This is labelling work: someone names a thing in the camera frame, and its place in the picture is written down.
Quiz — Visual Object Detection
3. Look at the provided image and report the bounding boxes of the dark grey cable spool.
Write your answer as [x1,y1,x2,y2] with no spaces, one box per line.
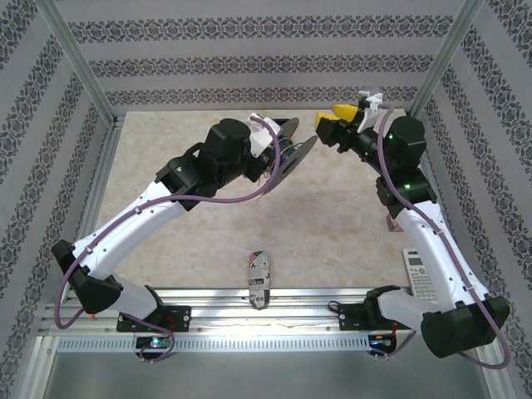
[265,117,319,190]

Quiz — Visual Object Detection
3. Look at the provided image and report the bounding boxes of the yellow cable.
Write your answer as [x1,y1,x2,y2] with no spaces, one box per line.
[265,136,293,180]

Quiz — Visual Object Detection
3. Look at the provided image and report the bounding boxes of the newspaper print case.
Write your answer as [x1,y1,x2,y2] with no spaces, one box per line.
[247,250,272,311]

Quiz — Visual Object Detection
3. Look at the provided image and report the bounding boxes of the white calculator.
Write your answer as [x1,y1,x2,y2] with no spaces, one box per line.
[401,247,441,305]

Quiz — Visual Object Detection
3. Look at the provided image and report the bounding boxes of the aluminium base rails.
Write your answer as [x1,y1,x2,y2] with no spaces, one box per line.
[41,284,491,334]

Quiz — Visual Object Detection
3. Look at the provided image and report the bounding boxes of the small control board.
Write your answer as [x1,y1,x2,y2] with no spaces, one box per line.
[135,335,172,350]
[368,333,398,348]

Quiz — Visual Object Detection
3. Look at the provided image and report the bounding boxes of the grey metal panel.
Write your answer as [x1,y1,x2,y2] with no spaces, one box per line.
[41,332,495,399]

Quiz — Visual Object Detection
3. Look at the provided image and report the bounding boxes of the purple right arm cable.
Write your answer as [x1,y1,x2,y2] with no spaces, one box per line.
[376,106,512,370]

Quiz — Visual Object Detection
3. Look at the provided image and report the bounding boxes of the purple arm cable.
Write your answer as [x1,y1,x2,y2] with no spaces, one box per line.
[53,115,288,365]
[376,106,512,370]

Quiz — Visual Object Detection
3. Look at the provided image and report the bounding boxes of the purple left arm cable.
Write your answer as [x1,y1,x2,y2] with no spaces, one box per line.
[53,115,288,365]

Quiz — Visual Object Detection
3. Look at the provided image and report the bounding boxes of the aluminium frame post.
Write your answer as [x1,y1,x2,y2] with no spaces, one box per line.
[409,0,486,120]
[35,0,117,126]

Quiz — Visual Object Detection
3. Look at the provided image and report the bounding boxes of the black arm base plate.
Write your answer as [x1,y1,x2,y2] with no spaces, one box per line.
[338,302,413,333]
[116,305,191,333]

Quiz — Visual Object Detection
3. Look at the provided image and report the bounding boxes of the white slotted cable duct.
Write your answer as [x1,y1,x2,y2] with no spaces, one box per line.
[57,336,371,353]

